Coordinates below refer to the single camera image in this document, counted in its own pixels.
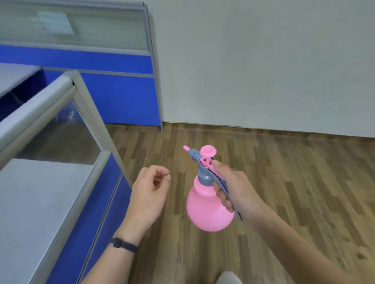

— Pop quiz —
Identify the person's right hand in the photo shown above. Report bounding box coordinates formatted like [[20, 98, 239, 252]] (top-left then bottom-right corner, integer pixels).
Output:
[[212, 160, 266, 223]]

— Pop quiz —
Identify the person's left hand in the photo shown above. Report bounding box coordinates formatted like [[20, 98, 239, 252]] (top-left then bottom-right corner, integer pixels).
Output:
[[123, 165, 171, 237]]

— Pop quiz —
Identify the pink spray bottle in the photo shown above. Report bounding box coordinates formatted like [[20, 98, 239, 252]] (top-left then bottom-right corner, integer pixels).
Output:
[[183, 145, 243, 232]]

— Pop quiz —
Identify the person's left forearm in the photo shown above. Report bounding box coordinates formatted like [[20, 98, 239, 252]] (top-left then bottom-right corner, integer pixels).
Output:
[[80, 226, 142, 284]]

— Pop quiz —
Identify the person's right forearm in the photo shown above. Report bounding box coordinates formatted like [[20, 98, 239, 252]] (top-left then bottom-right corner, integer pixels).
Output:
[[243, 203, 368, 284]]

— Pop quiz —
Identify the black wristband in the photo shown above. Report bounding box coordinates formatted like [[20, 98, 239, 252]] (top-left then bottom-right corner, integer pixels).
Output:
[[110, 237, 139, 255]]

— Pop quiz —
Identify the blue partition with frosted glass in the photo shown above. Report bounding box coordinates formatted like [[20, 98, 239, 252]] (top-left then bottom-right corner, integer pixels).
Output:
[[0, 0, 163, 131]]

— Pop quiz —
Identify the blue partition with clear glass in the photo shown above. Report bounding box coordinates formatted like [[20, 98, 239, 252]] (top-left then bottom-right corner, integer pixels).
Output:
[[0, 70, 133, 284]]

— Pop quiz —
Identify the white shoe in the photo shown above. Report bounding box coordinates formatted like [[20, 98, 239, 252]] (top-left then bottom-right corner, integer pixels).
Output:
[[216, 271, 243, 284]]

